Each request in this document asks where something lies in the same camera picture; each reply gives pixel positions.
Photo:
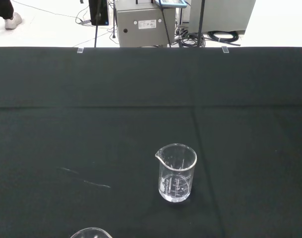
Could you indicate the black stand pole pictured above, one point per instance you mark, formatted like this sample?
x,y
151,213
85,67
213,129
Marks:
x,y
200,24

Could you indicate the clear cloth clip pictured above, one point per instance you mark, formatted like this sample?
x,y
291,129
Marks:
x,y
80,50
225,49

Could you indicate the gray power adapter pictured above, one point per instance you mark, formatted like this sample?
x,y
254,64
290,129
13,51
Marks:
x,y
85,22

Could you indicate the blue-edged tablet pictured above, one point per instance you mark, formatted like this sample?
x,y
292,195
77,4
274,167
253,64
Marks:
x,y
170,3

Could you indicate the black computer tower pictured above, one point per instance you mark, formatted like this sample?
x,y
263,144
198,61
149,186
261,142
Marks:
x,y
102,12

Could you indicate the black bench cloth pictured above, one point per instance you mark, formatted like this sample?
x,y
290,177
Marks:
x,y
91,99

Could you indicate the gray metal cabinet with label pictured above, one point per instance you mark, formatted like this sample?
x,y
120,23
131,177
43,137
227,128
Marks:
x,y
145,36

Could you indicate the person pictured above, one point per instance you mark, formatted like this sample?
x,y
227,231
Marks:
x,y
13,22

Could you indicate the black tripod pole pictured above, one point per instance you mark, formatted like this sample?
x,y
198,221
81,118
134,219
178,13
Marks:
x,y
96,29

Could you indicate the large gray metal cabinet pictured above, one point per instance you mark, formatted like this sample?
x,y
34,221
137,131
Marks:
x,y
222,15

